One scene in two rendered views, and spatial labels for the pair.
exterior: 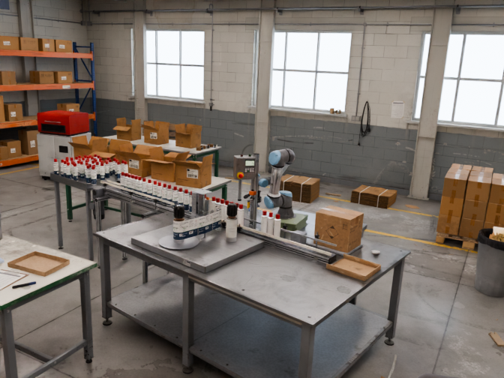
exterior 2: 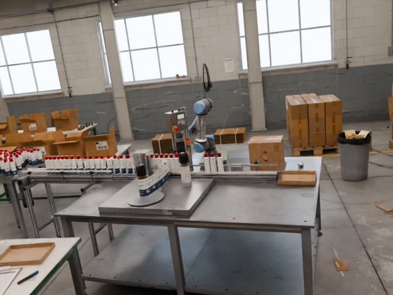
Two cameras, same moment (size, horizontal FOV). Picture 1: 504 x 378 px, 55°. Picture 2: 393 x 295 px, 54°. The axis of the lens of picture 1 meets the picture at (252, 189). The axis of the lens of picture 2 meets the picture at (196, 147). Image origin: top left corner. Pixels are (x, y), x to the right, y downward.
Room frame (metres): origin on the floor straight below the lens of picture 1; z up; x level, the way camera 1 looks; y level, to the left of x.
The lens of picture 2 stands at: (0.41, 0.97, 2.06)
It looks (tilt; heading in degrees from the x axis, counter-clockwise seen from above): 15 degrees down; 343
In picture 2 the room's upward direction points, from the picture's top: 7 degrees counter-clockwise
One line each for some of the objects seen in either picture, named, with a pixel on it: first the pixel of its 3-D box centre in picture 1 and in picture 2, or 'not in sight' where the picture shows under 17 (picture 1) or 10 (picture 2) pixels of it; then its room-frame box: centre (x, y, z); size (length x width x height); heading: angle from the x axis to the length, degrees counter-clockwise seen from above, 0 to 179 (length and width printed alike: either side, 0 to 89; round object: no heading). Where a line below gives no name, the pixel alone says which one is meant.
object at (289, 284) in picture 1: (250, 243); (199, 184); (3.64, 0.00, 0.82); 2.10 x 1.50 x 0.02; 52
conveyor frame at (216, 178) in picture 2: (246, 232); (190, 177); (3.80, 0.03, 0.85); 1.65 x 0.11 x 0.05; 52
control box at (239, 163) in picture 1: (244, 167); (175, 121); (3.93, 0.07, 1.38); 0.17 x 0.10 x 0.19; 107
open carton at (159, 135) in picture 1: (154, 132); (33, 123); (8.35, 1.73, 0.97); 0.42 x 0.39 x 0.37; 150
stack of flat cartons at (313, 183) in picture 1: (297, 188); (169, 143); (8.00, -0.79, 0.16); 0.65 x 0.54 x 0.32; 67
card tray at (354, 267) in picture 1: (353, 266); (297, 177); (3.19, -0.75, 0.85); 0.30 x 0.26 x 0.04; 52
